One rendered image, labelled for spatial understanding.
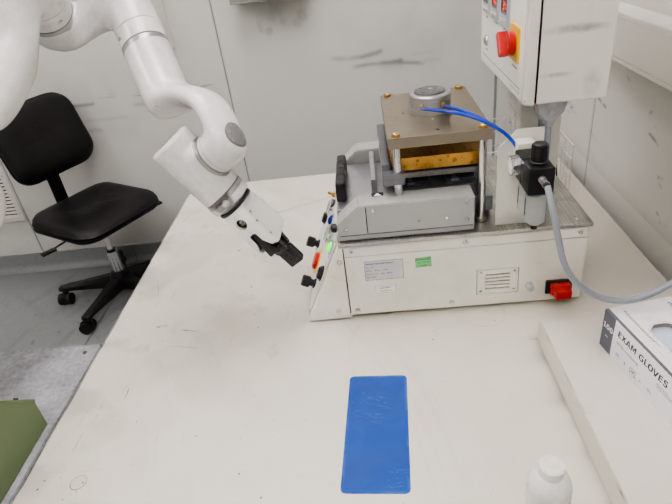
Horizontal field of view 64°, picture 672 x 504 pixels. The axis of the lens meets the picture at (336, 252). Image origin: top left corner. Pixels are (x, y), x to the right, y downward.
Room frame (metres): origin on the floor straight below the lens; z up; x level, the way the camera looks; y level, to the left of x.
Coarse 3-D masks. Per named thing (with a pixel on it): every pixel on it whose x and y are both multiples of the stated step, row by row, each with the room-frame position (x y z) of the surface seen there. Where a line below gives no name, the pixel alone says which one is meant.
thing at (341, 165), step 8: (344, 160) 1.08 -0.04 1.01; (336, 168) 1.04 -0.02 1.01; (344, 168) 1.03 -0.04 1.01; (336, 176) 1.00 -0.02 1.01; (344, 176) 0.99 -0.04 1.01; (336, 184) 0.96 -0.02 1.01; (344, 184) 0.96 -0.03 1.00; (336, 192) 0.96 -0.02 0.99; (344, 192) 0.96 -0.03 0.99; (344, 200) 0.96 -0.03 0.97
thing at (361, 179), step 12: (372, 156) 1.07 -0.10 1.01; (348, 168) 1.12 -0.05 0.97; (360, 168) 1.11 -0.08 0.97; (372, 168) 1.01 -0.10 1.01; (348, 180) 1.06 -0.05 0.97; (360, 180) 1.05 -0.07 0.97; (372, 180) 0.95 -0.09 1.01; (348, 192) 1.00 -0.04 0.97; (360, 192) 0.99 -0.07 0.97; (372, 192) 0.96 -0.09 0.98; (384, 192) 0.98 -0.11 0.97; (492, 204) 0.90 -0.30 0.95
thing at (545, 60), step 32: (512, 0) 0.93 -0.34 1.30; (544, 0) 0.84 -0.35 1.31; (576, 0) 0.84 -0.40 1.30; (608, 0) 0.83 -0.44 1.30; (512, 32) 0.89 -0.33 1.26; (544, 32) 0.84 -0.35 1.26; (576, 32) 0.84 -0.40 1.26; (608, 32) 0.83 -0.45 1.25; (512, 64) 0.91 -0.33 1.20; (544, 64) 0.84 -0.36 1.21; (576, 64) 0.84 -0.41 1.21; (608, 64) 0.83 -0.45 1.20; (512, 96) 1.01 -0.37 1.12; (544, 96) 0.84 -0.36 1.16; (576, 96) 0.83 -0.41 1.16; (512, 128) 0.99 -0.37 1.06; (544, 128) 0.85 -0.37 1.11; (512, 192) 0.85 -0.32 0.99
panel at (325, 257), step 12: (336, 204) 1.07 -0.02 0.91; (336, 216) 1.01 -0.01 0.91; (324, 228) 1.13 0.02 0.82; (324, 240) 1.06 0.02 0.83; (336, 240) 0.90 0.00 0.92; (324, 252) 0.99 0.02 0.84; (324, 264) 0.93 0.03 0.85; (324, 276) 0.89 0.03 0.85; (312, 288) 0.97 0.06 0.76; (312, 300) 0.91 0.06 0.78
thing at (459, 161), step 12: (444, 144) 0.96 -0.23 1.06; (456, 144) 0.95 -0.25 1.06; (468, 144) 0.94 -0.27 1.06; (408, 156) 0.93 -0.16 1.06; (420, 156) 0.92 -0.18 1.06; (432, 156) 0.92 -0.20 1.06; (444, 156) 0.91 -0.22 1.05; (456, 156) 0.91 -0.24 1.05; (468, 156) 0.91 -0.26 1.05; (408, 168) 0.92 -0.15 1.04; (420, 168) 0.92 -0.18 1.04; (432, 168) 0.92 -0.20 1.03; (444, 168) 0.92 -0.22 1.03; (456, 168) 0.91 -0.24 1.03; (468, 168) 0.91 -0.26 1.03
